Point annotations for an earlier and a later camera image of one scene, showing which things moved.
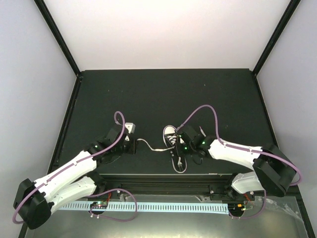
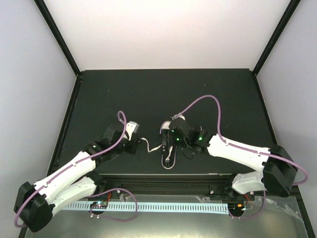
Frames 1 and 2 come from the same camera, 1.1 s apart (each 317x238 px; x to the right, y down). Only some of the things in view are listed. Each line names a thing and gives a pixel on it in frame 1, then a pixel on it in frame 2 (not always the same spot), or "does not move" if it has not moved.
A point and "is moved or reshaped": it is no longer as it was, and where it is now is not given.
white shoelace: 156,149 is moved or reshaped
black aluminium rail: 166,184 does not move
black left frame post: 65,48 does not move
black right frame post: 291,9 does not move
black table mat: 226,103 does not move
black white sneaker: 179,162 is moved or reshaped
